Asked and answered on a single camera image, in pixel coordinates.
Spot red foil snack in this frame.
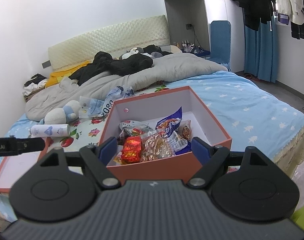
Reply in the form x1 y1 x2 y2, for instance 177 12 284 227
121 136 141 163

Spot blue kimchi snack packet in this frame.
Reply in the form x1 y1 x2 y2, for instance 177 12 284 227
155 107 191 155

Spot spicy strip snack packet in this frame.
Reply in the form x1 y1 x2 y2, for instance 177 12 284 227
178 120 192 141

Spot orange tofu snack packet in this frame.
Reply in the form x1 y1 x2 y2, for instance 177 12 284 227
141 130 175 162

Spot pink box lid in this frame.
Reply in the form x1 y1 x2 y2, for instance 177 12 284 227
0 138 52 193

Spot pink cardboard box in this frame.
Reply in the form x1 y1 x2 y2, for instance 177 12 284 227
96 86 232 183

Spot clear zip bag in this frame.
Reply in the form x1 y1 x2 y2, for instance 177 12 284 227
79 96 104 119

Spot white spray bottle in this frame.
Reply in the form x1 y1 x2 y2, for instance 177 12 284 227
30 124 70 138

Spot white blue plush toy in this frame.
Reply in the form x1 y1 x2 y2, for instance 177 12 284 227
39 100 80 125

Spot blue star bedsheet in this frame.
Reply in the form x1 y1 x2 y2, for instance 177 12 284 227
7 70 304 161

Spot crumpled blue plastic bag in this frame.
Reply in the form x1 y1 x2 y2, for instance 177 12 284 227
100 86 134 116

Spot black white clothes pile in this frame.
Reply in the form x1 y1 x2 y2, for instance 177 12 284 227
23 74 48 96

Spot yellow cloth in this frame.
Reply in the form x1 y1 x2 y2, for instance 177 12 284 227
45 60 90 88

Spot grey quilt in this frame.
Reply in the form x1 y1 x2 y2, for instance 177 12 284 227
25 53 227 121

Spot bottles on nightstand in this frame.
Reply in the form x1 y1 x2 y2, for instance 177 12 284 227
176 40 195 53

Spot blue curtain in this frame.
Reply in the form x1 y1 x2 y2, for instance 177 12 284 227
244 17 279 83

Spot blue chair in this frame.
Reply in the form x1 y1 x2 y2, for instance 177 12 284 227
209 20 231 71

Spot cream padded headboard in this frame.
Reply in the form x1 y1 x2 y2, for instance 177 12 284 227
48 15 170 70

